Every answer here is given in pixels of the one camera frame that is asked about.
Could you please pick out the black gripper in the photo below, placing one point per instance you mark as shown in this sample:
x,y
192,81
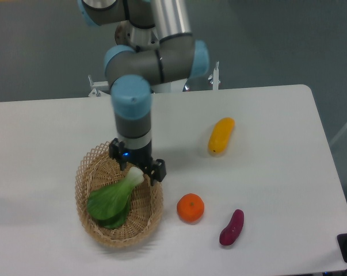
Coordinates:
x,y
155,169

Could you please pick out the green bok choy vegetable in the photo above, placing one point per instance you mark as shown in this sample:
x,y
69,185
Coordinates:
x,y
110,205

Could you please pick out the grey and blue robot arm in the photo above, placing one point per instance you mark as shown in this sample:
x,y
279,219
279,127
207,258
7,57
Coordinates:
x,y
156,46

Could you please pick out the woven bamboo basket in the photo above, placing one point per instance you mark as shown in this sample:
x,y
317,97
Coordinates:
x,y
97,170

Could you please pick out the orange tangerine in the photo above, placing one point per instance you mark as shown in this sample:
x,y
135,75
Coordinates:
x,y
190,208

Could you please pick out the yellow mango fruit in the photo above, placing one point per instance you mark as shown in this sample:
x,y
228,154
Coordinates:
x,y
220,135

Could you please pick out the purple sweet potato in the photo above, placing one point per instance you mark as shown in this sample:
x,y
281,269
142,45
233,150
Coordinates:
x,y
231,232

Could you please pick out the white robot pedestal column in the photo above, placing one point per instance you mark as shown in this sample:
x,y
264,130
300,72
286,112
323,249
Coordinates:
x,y
177,86

